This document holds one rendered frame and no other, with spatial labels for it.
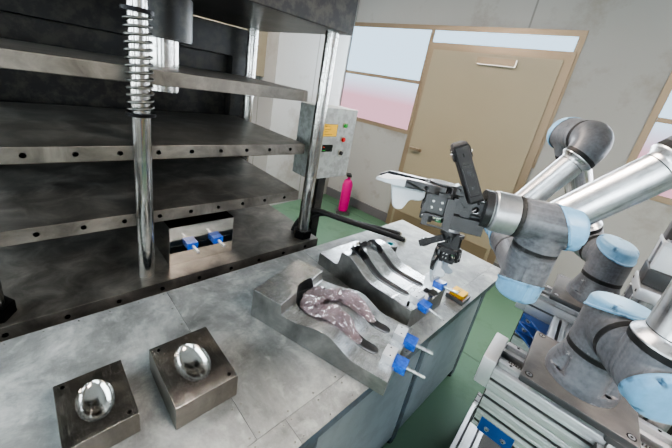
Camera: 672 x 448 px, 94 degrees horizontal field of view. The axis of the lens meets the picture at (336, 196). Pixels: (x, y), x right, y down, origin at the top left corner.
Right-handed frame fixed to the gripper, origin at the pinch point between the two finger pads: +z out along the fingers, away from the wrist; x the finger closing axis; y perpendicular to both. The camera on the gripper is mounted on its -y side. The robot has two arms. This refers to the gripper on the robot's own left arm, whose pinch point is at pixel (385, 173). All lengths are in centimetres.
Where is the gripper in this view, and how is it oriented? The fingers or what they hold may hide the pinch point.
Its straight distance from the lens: 62.6
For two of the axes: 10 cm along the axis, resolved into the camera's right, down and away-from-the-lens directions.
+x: 2.4, -1.6, 9.6
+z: -9.5, -2.4, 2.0
